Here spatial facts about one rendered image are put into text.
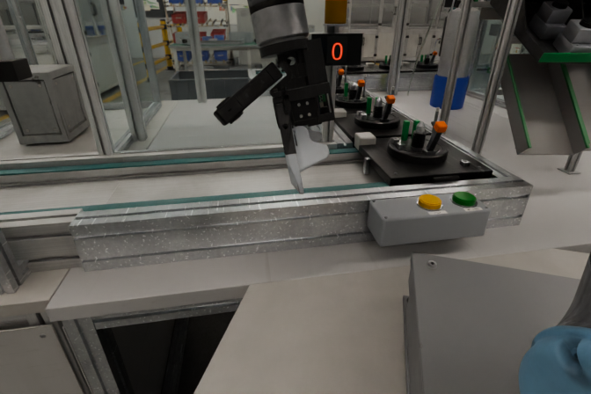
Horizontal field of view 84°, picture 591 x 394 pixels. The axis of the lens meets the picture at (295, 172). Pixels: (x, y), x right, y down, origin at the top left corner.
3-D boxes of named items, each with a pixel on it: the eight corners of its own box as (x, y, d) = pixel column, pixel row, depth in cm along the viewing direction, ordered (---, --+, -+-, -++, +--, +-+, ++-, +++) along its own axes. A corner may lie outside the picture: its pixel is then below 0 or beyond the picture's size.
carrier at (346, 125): (430, 139, 96) (439, 96, 90) (351, 144, 92) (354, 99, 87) (395, 116, 117) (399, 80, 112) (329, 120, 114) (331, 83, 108)
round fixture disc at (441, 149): (459, 163, 76) (461, 155, 75) (402, 166, 74) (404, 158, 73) (427, 142, 89) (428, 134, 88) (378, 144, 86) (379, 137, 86)
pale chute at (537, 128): (573, 155, 76) (590, 147, 72) (516, 155, 76) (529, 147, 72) (544, 54, 85) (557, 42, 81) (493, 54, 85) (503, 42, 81)
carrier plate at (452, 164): (491, 178, 73) (493, 170, 72) (390, 186, 70) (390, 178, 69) (433, 141, 95) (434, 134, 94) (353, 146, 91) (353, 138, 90)
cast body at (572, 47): (586, 61, 69) (610, 28, 63) (564, 60, 69) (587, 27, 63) (568, 40, 74) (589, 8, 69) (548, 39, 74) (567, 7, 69)
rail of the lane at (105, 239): (519, 225, 73) (535, 181, 68) (84, 272, 60) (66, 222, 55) (501, 211, 77) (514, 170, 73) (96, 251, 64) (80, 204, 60)
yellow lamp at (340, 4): (348, 24, 74) (350, -1, 72) (327, 24, 74) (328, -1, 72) (342, 23, 79) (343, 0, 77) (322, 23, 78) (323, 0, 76)
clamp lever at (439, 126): (435, 152, 75) (448, 126, 69) (426, 152, 75) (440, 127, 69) (428, 142, 77) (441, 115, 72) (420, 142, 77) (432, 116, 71)
